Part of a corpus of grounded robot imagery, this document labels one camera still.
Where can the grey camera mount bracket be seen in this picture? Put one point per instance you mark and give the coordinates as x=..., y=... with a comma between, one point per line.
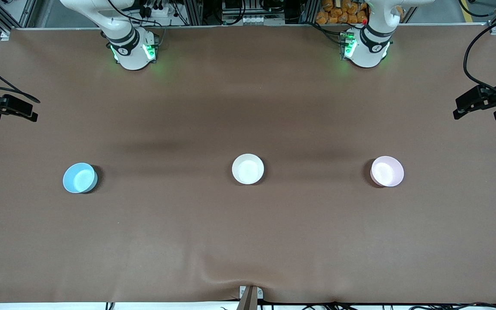
x=248, y=301

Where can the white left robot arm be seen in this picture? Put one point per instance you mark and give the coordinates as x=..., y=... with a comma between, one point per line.
x=368, y=56

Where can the blue bowl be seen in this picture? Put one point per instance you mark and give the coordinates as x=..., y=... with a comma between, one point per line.
x=80, y=177

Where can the white bowl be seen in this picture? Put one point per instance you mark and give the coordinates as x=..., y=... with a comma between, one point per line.
x=248, y=168

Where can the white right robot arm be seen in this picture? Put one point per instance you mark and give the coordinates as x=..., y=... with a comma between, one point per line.
x=131, y=56

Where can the white socket strip with plugs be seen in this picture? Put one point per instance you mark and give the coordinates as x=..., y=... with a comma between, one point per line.
x=157, y=9

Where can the pink bowl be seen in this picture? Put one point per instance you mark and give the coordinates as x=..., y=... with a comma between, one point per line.
x=387, y=171

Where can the brown table mat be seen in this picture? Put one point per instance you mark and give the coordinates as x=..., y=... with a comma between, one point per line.
x=248, y=237

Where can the white power strip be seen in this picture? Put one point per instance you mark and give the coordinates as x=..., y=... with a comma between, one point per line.
x=256, y=20

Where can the black electronics box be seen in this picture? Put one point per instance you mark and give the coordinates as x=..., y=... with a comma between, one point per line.
x=252, y=6

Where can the orange snack bag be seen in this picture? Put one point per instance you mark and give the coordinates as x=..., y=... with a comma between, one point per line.
x=342, y=12

